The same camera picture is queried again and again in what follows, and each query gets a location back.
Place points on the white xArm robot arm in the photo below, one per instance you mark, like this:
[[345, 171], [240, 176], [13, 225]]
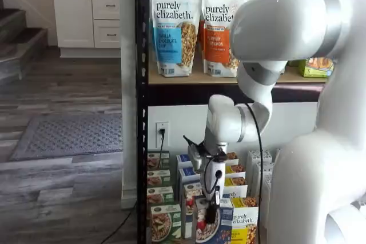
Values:
[[314, 169]]

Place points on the wooden shelf board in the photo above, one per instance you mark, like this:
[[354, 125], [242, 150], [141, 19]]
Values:
[[197, 79]]

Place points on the dark wooden staircase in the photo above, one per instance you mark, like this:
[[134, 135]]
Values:
[[17, 35]]

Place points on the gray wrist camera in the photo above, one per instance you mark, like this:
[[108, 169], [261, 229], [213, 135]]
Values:
[[195, 159]]

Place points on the gray door mat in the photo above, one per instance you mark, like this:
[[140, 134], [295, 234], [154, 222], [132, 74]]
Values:
[[71, 135]]

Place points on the yellow purely elizabeth box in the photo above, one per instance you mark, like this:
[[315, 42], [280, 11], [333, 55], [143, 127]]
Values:
[[243, 227], [236, 169], [232, 156], [240, 191]]

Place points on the white wall outlet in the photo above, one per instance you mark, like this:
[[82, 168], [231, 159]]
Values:
[[166, 141]]

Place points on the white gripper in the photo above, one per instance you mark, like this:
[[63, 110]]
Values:
[[211, 181]]

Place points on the green Bobo's apple pie box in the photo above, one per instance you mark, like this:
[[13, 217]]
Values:
[[314, 68]]

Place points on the pumpkin cinnamon granola bag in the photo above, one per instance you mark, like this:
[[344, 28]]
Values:
[[217, 32]]

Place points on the white kitchen cabinet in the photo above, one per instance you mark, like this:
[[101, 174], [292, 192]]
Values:
[[74, 15]]

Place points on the black metal shelf rack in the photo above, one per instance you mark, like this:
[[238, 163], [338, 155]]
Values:
[[142, 55]]

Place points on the vanilla chocolate chip granola bag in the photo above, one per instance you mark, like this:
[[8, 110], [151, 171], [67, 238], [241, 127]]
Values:
[[171, 41]]

